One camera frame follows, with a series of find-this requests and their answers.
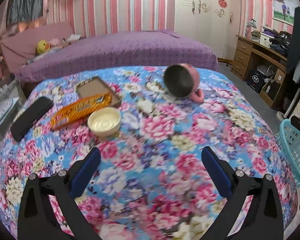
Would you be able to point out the dotted fabric storage box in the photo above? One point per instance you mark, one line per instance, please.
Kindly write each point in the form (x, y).
(8, 110)

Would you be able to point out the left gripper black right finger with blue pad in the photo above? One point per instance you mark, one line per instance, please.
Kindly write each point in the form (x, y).
(264, 218)

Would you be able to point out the orange snack wrapper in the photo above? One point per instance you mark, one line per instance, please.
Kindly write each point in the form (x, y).
(79, 109)

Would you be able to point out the wooden desk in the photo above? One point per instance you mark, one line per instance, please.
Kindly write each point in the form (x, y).
(250, 55)

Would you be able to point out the black bag under desk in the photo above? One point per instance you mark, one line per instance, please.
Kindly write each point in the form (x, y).
(256, 80)

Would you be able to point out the black long wallet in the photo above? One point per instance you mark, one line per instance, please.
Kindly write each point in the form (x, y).
(30, 117)

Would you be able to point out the yellow duck plush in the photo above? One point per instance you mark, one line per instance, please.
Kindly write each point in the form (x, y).
(42, 47)

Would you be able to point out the pink mug dark inside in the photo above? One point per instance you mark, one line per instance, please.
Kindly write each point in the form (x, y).
(182, 81)

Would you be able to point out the grey curtain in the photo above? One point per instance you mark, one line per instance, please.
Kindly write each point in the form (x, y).
(24, 11)

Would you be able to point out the desk lamp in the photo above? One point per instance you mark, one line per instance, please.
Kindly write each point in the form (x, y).
(251, 24)

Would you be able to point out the white wardrobe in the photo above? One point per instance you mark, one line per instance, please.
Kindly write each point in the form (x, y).
(214, 23)

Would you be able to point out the cream round plastic lid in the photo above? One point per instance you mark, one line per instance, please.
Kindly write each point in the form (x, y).
(105, 122)

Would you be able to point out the floral bed cover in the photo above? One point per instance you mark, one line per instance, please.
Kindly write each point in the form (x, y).
(151, 183)

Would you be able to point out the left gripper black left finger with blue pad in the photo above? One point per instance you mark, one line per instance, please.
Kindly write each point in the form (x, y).
(36, 219)

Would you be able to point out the small framed couple photo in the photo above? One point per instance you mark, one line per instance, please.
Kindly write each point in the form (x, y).
(284, 11)

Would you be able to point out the pink headboard cover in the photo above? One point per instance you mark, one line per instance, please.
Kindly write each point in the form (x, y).
(18, 49)

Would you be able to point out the brown phone case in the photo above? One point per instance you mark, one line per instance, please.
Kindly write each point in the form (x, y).
(94, 86)

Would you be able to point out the teal plastic basket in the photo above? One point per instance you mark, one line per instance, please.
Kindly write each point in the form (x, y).
(288, 138)

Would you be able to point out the stack of folded clothes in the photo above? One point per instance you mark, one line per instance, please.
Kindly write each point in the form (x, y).
(274, 40)

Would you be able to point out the purple dotted bedspread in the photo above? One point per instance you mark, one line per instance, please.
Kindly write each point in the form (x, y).
(138, 48)

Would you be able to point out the hanging dark coat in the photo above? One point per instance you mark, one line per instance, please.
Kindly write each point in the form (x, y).
(293, 63)

